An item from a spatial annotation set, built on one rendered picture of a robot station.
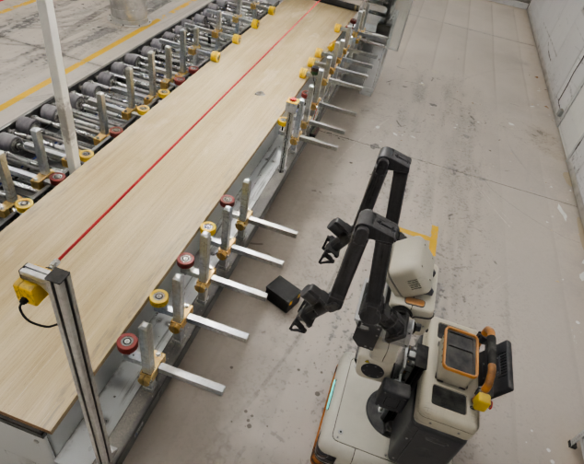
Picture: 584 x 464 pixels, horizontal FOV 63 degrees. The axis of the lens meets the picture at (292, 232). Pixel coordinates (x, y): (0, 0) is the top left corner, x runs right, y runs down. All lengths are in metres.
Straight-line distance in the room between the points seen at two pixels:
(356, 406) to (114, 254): 1.44
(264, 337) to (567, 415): 1.96
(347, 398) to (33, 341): 1.54
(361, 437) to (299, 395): 0.53
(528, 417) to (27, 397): 2.75
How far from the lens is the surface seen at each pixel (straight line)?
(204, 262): 2.18
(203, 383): 2.01
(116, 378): 2.28
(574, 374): 3.88
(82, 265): 2.33
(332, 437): 2.58
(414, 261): 1.82
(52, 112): 3.55
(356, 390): 2.74
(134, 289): 2.20
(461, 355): 2.26
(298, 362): 3.09
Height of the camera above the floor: 2.56
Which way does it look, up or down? 42 degrees down
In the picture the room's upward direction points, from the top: 12 degrees clockwise
